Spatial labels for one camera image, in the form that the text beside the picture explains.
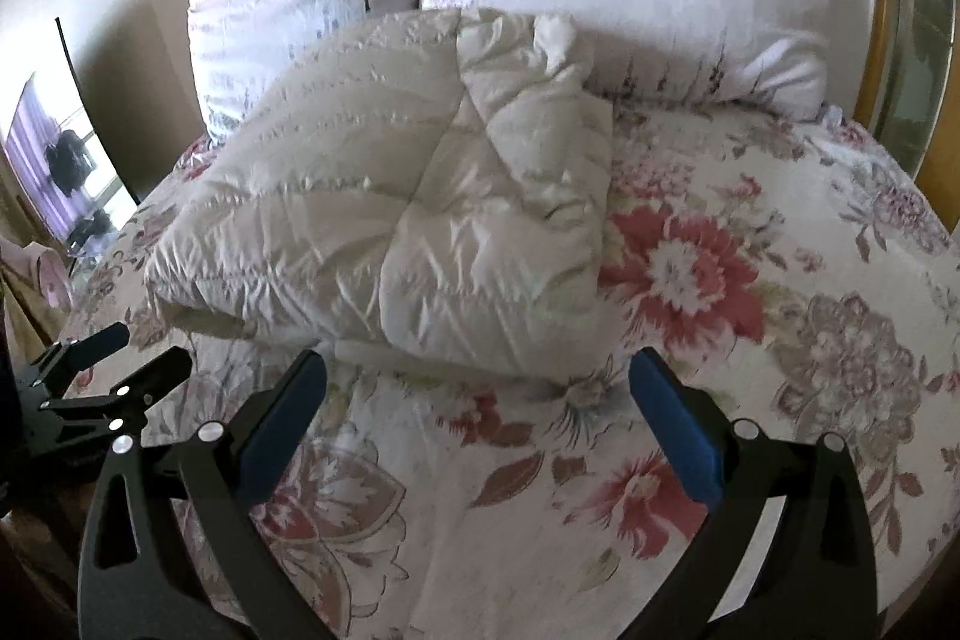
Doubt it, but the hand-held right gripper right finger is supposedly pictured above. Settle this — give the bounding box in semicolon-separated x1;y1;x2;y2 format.
621;346;878;640

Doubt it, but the floral bed sheet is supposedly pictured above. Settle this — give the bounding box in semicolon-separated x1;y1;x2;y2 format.
56;100;960;640

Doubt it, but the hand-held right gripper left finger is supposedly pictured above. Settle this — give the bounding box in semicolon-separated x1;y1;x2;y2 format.
77;347;335;640

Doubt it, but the pink cloth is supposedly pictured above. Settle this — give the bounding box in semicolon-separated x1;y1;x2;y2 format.
0;235;72;311

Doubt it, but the framed glass panel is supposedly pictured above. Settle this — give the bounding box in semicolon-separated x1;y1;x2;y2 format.
874;0;960;176

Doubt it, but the yellow wooden headboard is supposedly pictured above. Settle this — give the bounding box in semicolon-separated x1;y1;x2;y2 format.
720;0;901;154

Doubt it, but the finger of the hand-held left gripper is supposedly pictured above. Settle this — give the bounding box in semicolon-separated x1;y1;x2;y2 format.
15;321;132;391
41;346;194;437

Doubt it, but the flat screen television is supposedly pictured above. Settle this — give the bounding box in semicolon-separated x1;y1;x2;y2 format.
4;17;140;251

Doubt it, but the cream quilted duvet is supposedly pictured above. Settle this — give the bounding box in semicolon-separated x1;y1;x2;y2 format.
142;6;623;386

